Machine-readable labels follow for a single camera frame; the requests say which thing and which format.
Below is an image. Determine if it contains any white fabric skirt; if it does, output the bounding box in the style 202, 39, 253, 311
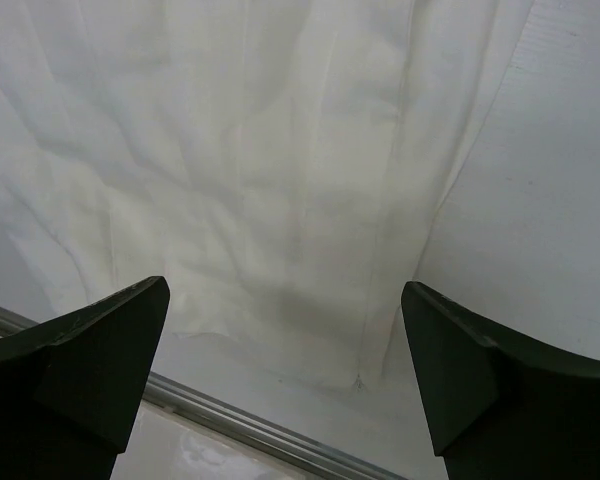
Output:
0, 1, 531, 388

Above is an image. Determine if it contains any aluminium table edge rail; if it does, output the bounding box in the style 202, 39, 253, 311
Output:
0, 307, 399, 479

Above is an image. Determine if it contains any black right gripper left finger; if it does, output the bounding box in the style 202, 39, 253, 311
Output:
0, 276, 170, 479

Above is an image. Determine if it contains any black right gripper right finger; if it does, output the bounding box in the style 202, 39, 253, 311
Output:
401, 281, 600, 479

